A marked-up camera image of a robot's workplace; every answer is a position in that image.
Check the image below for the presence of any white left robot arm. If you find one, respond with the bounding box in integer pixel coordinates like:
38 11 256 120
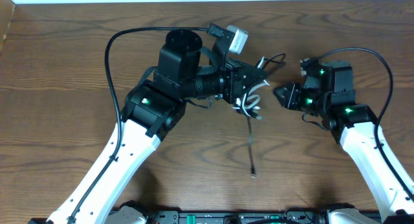
47 25 267 223

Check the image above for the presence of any brown wooden side panel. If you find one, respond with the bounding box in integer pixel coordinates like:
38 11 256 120
0 0 16 50

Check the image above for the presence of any black right camera cable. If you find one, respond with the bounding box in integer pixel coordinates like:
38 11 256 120
303 47 414 202

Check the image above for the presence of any black USB cable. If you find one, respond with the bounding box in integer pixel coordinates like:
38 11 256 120
232 52 287 179

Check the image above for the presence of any white USB cable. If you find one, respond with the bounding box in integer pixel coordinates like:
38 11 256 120
231 55 271 118

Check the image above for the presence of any black camera cable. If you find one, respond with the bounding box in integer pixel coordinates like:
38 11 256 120
303 47 414 202
66 26 211 224

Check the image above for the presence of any black left camera cable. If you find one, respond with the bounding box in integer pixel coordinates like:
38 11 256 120
66 26 211 224

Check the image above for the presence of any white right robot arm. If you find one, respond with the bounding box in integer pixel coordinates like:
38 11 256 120
274 59 413 223

